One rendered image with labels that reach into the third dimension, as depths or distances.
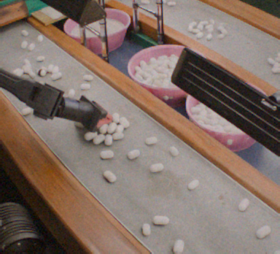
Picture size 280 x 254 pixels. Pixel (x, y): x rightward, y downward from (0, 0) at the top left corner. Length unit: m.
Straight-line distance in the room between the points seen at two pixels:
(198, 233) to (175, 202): 0.12
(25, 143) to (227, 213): 0.59
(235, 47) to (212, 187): 0.70
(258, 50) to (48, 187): 0.94
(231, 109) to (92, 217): 0.42
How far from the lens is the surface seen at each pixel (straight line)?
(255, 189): 1.14
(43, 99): 1.16
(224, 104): 0.88
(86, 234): 1.05
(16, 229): 1.06
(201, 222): 1.09
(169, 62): 1.62
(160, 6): 1.68
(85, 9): 1.22
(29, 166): 1.24
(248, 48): 1.73
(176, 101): 1.50
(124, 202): 1.14
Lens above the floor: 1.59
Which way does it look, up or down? 37 degrees down
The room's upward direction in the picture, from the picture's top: 3 degrees counter-clockwise
